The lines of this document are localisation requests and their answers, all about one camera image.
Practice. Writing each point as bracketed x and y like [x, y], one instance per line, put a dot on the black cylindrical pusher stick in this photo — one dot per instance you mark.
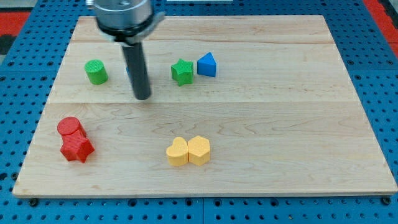
[137, 70]

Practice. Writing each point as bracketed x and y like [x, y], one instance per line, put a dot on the wooden board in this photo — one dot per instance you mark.
[282, 116]

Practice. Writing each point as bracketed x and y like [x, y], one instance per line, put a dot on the yellow heart block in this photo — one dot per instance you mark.
[177, 152]

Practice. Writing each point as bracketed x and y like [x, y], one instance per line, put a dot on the yellow hexagon block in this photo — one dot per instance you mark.
[199, 150]

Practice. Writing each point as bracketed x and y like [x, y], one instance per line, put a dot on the green star block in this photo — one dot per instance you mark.
[182, 72]

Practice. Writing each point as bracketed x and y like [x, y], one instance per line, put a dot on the blue triangle block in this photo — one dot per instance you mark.
[207, 65]

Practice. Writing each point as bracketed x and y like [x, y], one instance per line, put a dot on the red star block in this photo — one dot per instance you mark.
[76, 147]

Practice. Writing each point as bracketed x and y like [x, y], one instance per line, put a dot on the green cylinder block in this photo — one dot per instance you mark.
[96, 72]

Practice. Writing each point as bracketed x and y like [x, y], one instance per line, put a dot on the red cylinder block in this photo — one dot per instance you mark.
[70, 125]

